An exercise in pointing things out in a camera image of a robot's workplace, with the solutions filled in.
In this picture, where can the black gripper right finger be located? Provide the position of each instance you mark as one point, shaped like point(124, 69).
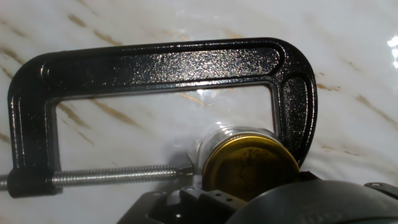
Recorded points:
point(385, 189)

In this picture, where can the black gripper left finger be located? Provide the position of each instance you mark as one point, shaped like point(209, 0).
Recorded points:
point(199, 208)

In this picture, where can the gold metal jar lid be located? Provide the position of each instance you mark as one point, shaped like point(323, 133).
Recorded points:
point(248, 168)

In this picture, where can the clear glass jar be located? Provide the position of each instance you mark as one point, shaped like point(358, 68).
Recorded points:
point(211, 143)

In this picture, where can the marble pattern board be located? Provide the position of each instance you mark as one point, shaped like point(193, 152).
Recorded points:
point(357, 109)

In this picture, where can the black metal C-clamp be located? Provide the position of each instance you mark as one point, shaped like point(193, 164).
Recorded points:
point(155, 68)

